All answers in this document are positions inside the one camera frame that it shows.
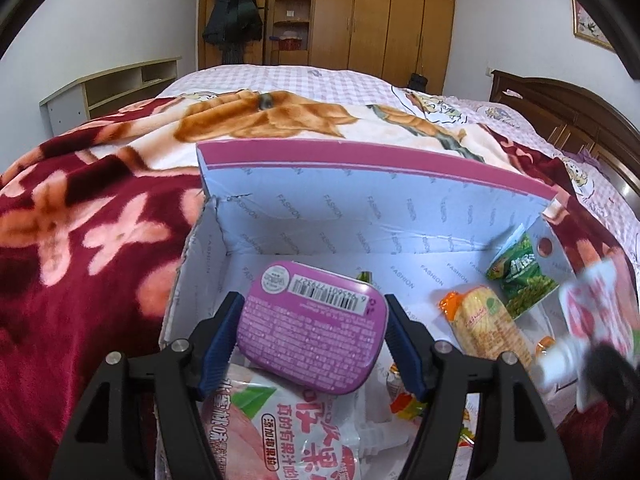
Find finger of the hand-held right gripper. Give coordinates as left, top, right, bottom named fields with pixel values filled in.
left=582, top=342, right=633, bottom=391

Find white pink jelly pouch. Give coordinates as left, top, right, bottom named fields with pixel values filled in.
left=537, top=259, right=638, bottom=413
left=200, top=365, right=416, bottom=480

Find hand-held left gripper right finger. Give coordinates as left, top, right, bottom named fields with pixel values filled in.
left=384, top=294, right=573, bottom=480

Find wooden corner shelf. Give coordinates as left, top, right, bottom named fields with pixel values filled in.
left=265, top=0, right=318, bottom=67

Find low white shelf unit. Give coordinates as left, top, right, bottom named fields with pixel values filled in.
left=40, top=56, right=182, bottom=137

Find framed wall picture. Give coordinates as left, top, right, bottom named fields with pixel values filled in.
left=571, top=0, right=616, bottom=53

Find colourful gummy packet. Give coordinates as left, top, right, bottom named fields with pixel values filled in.
left=387, top=365, right=431, bottom=421

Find dark wooden headboard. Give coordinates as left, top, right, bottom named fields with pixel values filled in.
left=490, top=69, right=640, bottom=196

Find red floral blanket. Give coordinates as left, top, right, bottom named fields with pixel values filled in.
left=0, top=87, right=640, bottom=480

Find yellow corn snack packet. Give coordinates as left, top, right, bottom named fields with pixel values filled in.
left=440, top=285, right=538, bottom=361

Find wooden wardrobe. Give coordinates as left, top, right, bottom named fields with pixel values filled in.
left=312, top=0, right=458, bottom=96

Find dark hanging coats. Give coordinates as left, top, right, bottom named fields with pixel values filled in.
left=201, top=0, right=264, bottom=63

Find purple tin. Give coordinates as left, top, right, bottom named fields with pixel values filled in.
left=236, top=260, right=388, bottom=393

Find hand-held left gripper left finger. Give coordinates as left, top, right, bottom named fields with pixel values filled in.
left=50, top=291, right=246, bottom=480

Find pink cardboard box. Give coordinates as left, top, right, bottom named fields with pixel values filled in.
left=155, top=140, right=581, bottom=480

